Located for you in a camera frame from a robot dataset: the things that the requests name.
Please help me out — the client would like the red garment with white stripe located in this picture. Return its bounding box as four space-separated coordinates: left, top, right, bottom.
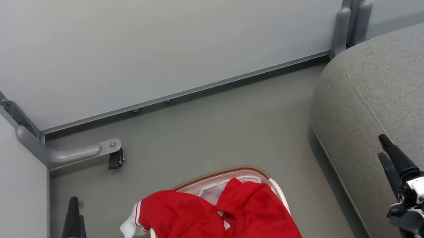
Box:
211 169 303 238

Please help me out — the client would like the long grey partition rail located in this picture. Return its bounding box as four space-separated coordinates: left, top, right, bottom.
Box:
35 50 337 135

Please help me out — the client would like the grey partition foot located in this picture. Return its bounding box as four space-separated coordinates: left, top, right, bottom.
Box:
15 111 124 174

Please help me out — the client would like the red jersey with white sleeve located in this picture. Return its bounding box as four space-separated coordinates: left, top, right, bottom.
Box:
116 182 229 238

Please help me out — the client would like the grey fabric sofa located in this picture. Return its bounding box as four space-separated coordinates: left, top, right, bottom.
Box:
298 19 424 238

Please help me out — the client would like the black caster wheel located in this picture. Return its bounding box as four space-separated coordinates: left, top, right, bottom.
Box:
105 147 127 171

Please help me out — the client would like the white laundry basket brown rim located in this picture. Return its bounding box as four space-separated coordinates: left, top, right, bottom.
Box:
141 160 294 238

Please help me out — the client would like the grey double partition post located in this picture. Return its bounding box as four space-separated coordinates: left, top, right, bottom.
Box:
322 0 397 58

